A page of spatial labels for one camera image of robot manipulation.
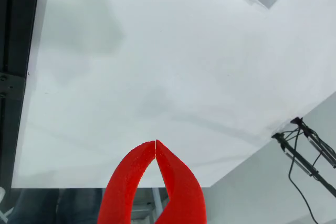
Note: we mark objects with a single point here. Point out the black bracket plate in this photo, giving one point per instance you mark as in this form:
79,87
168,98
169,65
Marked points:
11,86

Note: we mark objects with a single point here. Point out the grey metal table frame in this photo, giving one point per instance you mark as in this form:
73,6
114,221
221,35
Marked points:
157,200

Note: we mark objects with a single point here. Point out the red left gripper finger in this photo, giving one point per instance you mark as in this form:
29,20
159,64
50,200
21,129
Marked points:
120,187

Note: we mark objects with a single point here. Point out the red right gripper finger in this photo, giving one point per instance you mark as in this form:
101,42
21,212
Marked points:
183,195

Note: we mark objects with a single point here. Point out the black articulated stand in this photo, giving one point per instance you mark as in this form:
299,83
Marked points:
316,142
299,159

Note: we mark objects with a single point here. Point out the white plastic piece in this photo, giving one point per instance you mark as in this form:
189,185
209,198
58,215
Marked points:
2,195

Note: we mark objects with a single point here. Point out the black aluminium rail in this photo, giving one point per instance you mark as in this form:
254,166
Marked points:
18,24

